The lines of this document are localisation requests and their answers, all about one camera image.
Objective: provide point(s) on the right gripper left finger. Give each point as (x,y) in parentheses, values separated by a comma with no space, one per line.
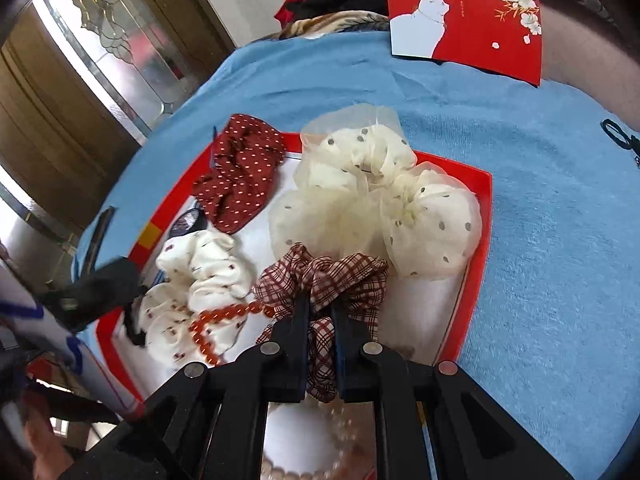
(239,395)

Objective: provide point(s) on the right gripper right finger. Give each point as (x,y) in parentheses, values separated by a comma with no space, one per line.
(367,371)

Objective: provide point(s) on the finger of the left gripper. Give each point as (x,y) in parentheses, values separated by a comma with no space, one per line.
(130,320)
(104,221)

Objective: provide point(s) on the white dotted scrunchie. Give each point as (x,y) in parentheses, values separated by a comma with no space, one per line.
(198,314)

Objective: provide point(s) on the red plaid scrunchie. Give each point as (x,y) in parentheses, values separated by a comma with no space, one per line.
(356,283)

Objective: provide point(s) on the red jewelry box tray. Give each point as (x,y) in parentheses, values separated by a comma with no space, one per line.
(309,440)

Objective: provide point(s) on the person's left hand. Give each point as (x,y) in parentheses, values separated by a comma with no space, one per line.
(51,459)

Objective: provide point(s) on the blue towel cloth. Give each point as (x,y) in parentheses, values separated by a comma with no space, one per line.
(555,334)

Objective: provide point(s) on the cream organza dotted scrunchie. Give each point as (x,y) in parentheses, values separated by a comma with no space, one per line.
(359,187)

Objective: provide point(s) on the dark red dotted scrunchie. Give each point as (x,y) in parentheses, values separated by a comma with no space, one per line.
(246,156)

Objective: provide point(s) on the wooden glass door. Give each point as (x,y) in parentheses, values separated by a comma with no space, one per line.
(85,82)

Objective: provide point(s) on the black scissors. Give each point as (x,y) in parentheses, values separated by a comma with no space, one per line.
(627,142)

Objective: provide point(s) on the red box lid with cat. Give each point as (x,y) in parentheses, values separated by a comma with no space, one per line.
(501,36)

